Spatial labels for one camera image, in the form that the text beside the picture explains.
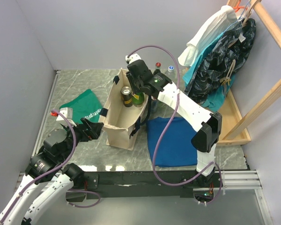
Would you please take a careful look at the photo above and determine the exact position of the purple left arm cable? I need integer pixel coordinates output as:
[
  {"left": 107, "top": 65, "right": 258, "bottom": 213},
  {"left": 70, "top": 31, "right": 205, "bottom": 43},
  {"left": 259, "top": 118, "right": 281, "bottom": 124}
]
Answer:
[{"left": 0, "top": 110, "right": 101, "bottom": 223}]

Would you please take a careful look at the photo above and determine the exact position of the blue folded t-shirt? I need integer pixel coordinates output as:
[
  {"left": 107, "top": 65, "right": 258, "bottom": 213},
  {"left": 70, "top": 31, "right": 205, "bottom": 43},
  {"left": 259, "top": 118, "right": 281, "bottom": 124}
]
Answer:
[{"left": 147, "top": 117, "right": 197, "bottom": 167}]

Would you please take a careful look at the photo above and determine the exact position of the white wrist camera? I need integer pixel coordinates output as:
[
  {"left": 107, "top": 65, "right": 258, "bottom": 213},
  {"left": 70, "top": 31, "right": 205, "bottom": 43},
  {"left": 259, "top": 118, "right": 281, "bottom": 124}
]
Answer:
[
  {"left": 125, "top": 53, "right": 141, "bottom": 65},
  {"left": 51, "top": 107, "right": 76, "bottom": 126}
]

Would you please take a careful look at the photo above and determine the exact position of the dark cola glass bottle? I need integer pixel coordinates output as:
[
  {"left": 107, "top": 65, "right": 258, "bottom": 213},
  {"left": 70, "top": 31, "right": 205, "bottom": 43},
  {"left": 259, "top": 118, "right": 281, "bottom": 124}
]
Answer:
[{"left": 155, "top": 62, "right": 161, "bottom": 70}]

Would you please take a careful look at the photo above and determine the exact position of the turquoise hanging shirt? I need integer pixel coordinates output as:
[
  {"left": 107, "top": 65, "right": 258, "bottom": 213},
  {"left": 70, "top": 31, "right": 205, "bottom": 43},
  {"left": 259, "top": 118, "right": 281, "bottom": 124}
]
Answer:
[{"left": 182, "top": 30, "right": 235, "bottom": 113}]

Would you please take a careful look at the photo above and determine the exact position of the beige canvas tote bag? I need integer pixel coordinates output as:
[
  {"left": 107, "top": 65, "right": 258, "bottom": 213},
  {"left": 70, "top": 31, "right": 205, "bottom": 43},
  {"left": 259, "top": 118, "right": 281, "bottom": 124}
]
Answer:
[{"left": 99, "top": 69, "right": 148, "bottom": 150}]

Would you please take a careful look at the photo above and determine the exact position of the green glass bottle gold cap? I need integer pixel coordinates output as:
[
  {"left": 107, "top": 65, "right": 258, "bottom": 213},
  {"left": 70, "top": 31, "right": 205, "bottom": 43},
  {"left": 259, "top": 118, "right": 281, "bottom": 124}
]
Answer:
[{"left": 132, "top": 92, "right": 144, "bottom": 107}]

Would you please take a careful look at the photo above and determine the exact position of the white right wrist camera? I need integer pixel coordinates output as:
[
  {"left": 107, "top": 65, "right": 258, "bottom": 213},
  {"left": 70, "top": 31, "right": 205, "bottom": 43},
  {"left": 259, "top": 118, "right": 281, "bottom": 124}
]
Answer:
[{"left": 125, "top": 53, "right": 141, "bottom": 65}]

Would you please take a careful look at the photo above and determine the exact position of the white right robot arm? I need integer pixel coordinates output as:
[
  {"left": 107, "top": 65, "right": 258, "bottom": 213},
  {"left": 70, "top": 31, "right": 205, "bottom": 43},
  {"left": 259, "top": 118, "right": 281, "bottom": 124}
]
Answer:
[{"left": 126, "top": 57, "right": 222, "bottom": 187}]

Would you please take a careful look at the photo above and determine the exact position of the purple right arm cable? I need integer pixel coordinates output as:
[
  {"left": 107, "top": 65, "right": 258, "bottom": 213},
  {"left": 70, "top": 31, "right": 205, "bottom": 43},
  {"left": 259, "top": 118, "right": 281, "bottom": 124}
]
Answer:
[{"left": 127, "top": 45, "right": 223, "bottom": 206}]

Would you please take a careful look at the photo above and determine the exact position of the silver beverage can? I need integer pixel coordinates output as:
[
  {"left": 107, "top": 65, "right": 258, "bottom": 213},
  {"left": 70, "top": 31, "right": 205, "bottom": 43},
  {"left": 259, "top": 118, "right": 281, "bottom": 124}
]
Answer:
[{"left": 121, "top": 86, "right": 133, "bottom": 107}]

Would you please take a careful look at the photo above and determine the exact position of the green folded t-shirt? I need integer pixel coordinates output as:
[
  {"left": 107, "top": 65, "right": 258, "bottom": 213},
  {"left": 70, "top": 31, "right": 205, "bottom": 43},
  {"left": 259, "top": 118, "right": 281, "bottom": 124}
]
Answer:
[{"left": 60, "top": 89, "right": 102, "bottom": 124}]

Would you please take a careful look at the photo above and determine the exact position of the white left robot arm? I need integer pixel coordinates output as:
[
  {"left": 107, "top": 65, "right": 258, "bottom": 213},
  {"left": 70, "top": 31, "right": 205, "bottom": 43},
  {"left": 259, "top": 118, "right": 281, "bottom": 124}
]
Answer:
[{"left": 0, "top": 118, "right": 104, "bottom": 225}]

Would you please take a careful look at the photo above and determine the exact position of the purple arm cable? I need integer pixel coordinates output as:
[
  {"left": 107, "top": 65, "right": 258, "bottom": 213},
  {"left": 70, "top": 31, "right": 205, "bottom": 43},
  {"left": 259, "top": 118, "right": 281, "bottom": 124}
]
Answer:
[
  {"left": 0, "top": 110, "right": 101, "bottom": 223},
  {"left": 127, "top": 45, "right": 223, "bottom": 206}
]

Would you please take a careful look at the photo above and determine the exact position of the wooden clothes rack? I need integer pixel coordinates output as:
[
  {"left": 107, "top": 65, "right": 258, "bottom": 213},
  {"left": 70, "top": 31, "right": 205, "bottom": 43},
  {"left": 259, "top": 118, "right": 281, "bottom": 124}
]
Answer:
[{"left": 219, "top": 0, "right": 281, "bottom": 146}]

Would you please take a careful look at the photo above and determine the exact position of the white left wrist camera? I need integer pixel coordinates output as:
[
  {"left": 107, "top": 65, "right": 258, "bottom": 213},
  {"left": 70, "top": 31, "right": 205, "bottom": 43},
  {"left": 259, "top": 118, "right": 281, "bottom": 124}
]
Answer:
[{"left": 51, "top": 107, "right": 76, "bottom": 126}]

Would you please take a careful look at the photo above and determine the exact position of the clear water bottle blue cap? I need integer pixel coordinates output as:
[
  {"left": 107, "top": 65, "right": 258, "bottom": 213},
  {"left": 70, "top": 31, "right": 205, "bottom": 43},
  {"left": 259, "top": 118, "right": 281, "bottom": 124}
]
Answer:
[{"left": 165, "top": 66, "right": 175, "bottom": 77}]

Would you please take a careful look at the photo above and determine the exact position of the orange clothes hanger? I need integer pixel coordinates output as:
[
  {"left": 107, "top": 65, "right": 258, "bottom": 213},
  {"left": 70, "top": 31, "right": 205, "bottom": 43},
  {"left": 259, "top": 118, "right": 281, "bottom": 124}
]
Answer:
[{"left": 233, "top": 0, "right": 248, "bottom": 12}]

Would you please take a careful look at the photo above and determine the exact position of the white hanging shirt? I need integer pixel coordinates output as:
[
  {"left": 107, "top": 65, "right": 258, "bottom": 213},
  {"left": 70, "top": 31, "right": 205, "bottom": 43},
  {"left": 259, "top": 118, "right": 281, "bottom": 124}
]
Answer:
[{"left": 178, "top": 5, "right": 237, "bottom": 67}]

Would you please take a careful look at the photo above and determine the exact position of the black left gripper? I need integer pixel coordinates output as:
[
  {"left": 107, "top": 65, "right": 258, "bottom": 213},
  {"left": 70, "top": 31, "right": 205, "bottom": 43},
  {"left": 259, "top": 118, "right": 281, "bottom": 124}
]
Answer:
[{"left": 59, "top": 116, "right": 104, "bottom": 161}]

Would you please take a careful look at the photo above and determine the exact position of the green glass bottle front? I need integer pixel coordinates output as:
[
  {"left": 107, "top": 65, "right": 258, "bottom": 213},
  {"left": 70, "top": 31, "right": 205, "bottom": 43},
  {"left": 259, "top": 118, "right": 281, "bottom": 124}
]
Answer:
[{"left": 151, "top": 99, "right": 159, "bottom": 113}]

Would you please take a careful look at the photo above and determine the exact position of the dark patterned hanging shirt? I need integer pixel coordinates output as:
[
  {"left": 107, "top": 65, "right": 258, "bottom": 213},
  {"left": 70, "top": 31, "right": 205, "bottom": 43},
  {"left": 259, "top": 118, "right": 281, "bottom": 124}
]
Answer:
[{"left": 183, "top": 18, "right": 257, "bottom": 112}]

